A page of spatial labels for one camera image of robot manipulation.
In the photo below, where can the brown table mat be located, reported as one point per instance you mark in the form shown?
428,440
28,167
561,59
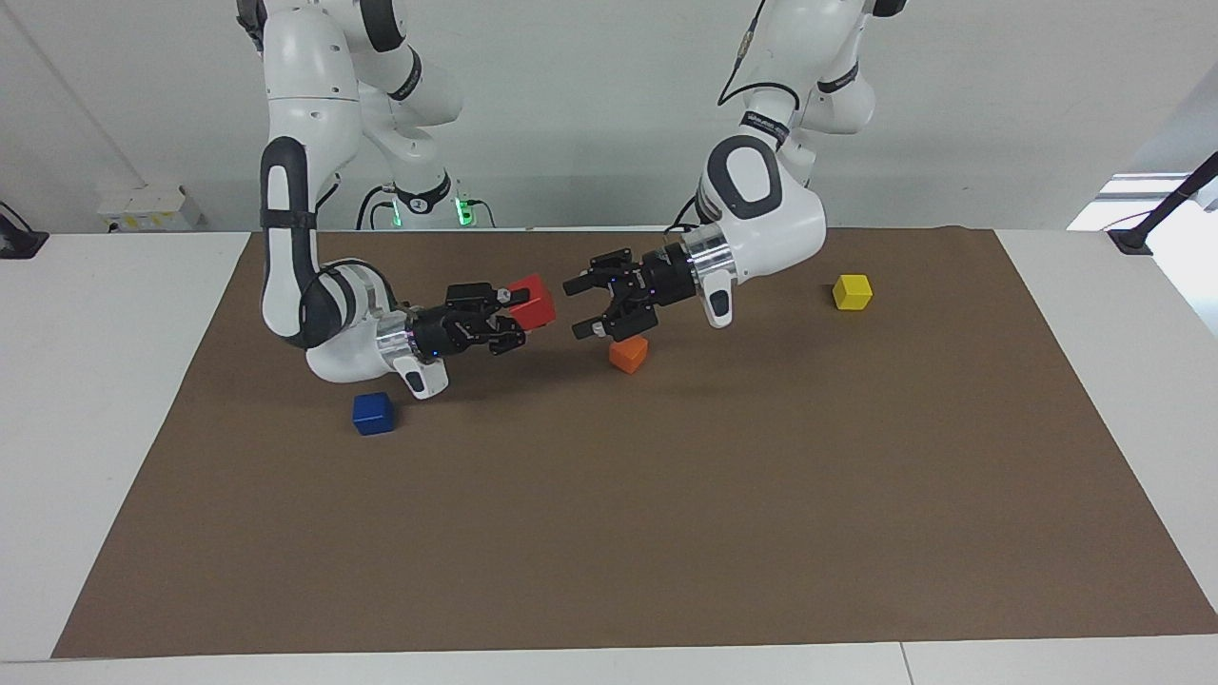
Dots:
609,523

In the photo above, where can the black table clamp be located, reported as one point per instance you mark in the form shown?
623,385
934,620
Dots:
19,243

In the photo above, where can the black clamp stand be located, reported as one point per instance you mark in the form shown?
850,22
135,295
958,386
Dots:
1129,240

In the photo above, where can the red wooden block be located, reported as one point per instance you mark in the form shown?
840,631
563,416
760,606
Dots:
535,300

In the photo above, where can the white power strip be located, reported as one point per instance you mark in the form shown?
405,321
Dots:
147,207

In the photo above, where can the yellow wooden block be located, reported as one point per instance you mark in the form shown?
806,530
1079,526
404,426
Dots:
852,293

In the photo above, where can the orange wooden block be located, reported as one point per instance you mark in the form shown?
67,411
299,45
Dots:
628,357

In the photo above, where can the blue wooden block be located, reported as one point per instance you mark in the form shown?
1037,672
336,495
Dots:
372,415

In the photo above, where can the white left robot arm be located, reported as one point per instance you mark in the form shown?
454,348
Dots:
790,228

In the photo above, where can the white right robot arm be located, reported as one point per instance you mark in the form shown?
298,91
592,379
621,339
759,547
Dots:
304,86

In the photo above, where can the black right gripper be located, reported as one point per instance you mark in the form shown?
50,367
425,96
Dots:
447,331

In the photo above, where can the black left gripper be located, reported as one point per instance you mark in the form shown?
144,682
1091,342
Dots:
663,274

